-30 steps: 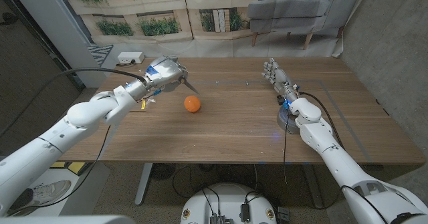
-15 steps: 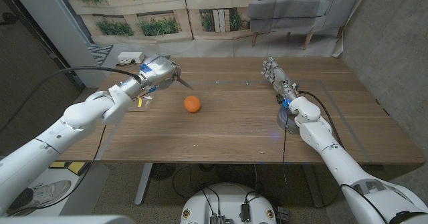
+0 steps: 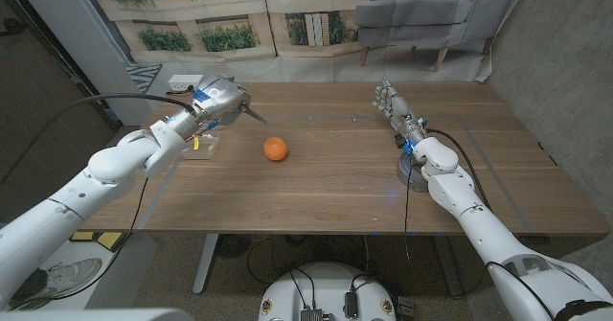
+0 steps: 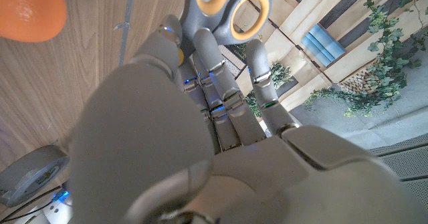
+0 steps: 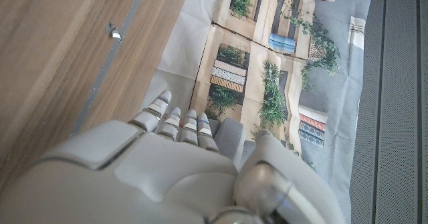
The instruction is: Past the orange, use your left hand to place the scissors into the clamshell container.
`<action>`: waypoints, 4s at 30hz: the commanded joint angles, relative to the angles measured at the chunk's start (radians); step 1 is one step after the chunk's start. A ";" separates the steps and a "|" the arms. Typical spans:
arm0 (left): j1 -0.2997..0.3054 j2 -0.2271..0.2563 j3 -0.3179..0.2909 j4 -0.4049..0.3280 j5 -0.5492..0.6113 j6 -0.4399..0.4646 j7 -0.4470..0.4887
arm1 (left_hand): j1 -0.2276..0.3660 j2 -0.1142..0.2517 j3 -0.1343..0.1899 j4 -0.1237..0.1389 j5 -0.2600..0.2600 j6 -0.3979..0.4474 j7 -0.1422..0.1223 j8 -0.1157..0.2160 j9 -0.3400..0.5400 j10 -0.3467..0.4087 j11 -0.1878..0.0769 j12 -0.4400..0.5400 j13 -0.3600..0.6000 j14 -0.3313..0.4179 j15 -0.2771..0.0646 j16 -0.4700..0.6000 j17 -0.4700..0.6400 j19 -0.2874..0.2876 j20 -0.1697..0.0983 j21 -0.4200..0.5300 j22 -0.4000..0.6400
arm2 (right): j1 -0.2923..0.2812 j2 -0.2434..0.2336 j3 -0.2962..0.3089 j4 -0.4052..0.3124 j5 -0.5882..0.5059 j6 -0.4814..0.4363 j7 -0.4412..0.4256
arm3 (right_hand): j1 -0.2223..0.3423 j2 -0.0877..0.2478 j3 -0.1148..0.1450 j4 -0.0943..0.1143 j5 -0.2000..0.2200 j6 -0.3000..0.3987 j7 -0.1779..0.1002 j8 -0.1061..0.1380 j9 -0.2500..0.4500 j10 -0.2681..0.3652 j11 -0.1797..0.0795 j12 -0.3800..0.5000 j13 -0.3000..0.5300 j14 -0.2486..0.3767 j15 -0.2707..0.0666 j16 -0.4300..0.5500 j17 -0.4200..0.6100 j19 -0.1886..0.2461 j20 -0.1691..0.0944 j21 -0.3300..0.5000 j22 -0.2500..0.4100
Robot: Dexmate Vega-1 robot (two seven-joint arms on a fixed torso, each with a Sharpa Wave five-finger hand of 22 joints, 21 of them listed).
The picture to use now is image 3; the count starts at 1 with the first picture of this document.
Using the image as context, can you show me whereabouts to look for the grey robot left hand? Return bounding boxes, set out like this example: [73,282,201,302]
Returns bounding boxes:
[191,74,253,126]

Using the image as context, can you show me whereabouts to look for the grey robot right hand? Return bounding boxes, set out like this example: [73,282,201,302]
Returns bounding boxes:
[373,80,428,143]

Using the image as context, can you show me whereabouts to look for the grey yellow handled scissors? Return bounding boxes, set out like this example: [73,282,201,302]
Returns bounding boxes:
[240,103,269,126]

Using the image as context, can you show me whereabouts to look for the clear plastic clamshell container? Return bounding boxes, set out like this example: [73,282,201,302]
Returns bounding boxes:
[184,131,220,161]

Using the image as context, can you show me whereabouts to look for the white power strip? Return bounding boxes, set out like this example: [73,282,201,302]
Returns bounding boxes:
[168,74,205,93]

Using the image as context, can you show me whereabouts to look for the grey blue tape roll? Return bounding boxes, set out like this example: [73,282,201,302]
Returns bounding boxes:
[396,151,430,193]

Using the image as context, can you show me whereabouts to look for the orange fruit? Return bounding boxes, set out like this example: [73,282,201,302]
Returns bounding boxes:
[263,136,289,162]

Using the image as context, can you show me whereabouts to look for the printed patio backdrop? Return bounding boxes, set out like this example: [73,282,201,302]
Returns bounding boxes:
[85,0,521,83]

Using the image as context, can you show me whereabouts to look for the grey table leg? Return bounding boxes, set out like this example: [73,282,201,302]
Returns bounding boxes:
[193,233,220,295]
[433,234,464,299]

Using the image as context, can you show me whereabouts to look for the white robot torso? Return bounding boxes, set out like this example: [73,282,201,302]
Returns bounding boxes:
[258,262,397,321]

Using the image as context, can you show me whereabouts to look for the black adapter on torso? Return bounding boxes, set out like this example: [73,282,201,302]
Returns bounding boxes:
[343,290,359,320]

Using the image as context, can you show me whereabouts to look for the grey sneaker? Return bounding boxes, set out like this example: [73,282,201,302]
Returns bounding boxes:
[9,257,103,310]

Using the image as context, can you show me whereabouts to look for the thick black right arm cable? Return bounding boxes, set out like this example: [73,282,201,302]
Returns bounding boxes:
[425,127,492,212]

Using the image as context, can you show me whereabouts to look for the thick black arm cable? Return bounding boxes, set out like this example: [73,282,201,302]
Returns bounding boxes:
[425,127,492,212]
[0,93,197,183]

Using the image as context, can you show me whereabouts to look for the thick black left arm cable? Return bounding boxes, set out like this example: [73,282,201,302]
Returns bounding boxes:
[0,93,197,183]

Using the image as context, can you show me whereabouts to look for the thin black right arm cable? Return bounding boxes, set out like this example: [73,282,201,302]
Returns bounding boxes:
[402,165,418,269]

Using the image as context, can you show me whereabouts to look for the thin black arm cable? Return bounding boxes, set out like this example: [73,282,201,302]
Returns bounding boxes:
[402,165,418,269]
[52,176,149,301]

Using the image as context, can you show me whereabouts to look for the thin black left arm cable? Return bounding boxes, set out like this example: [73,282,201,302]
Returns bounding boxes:
[52,176,149,301]

